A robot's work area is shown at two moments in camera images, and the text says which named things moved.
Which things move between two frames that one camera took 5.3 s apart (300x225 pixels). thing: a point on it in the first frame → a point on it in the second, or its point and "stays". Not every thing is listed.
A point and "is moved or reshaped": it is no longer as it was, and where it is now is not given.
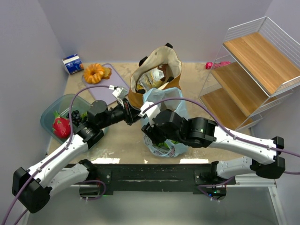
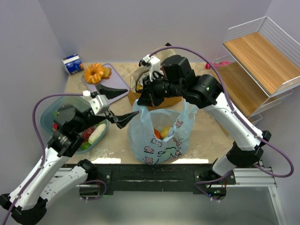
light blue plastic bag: x=166 y=99 is moved or reshaped
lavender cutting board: x=105 y=93 stays
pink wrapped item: x=210 y=65 stays
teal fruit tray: x=62 y=106 stays
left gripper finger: x=134 y=115 → x=122 y=120
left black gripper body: x=128 y=112 → x=110 y=115
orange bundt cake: x=94 y=73 stays
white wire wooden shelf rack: x=257 y=67 stays
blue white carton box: x=73 y=63 stays
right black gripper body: x=151 y=131 → x=147 y=93
